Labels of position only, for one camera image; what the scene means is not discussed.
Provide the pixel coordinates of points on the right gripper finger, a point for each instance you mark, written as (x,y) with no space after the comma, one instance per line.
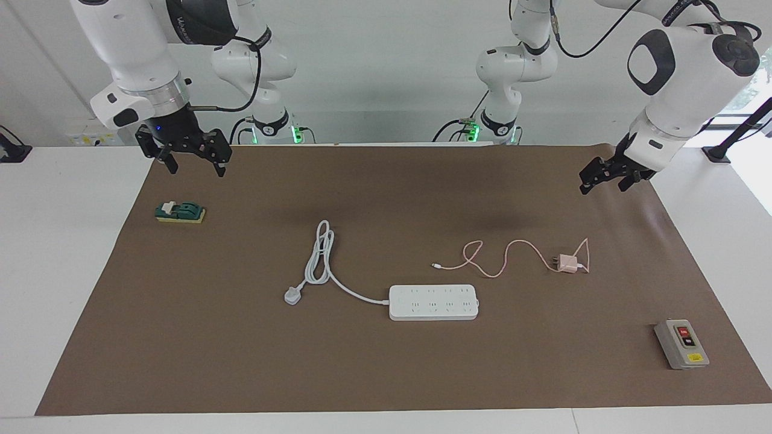
(221,169)
(170,164)

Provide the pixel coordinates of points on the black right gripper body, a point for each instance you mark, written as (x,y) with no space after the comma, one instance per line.
(181,141)

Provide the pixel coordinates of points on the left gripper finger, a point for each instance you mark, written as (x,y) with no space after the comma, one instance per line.
(587,187)
(629,181)

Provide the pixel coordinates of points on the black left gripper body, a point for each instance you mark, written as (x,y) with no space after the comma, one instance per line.
(618,167)

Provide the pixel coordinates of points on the pink charger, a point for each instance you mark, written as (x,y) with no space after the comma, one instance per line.
(568,263)

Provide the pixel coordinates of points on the white power strip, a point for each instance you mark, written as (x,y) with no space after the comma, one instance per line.
(434,304)

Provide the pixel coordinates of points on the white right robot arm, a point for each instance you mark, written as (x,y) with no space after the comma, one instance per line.
(132,48)

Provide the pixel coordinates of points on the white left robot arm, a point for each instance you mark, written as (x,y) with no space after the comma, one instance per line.
(681,78)

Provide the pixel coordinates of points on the black clamp stand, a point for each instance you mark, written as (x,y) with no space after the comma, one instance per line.
(719,152)

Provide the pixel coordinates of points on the glass window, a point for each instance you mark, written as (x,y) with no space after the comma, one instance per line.
(754,96)

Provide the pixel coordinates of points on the black table clamp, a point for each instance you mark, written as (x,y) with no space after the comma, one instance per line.
(11,152)

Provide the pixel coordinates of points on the brown table mat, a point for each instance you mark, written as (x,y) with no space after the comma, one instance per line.
(241,349)

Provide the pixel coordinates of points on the green knife switch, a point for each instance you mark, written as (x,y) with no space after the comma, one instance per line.
(180,212)

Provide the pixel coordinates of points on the white wall outlet box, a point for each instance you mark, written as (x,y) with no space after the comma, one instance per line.
(90,140)

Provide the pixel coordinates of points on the grey push-button switch box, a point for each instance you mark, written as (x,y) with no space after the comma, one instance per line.
(683,345)

